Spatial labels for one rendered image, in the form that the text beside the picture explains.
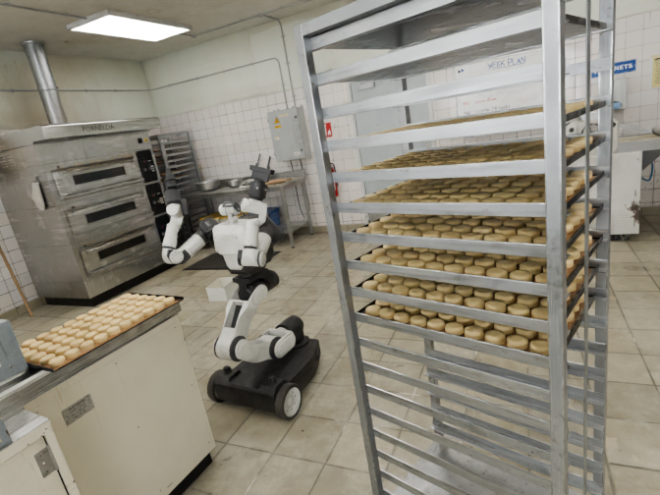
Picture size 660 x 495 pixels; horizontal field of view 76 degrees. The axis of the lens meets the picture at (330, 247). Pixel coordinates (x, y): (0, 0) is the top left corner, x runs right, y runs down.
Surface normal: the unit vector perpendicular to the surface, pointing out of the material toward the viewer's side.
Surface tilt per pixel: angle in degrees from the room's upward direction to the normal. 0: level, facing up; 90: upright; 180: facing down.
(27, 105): 90
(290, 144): 90
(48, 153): 90
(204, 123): 90
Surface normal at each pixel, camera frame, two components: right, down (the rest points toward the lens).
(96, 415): 0.87, 0.00
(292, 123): -0.40, 0.32
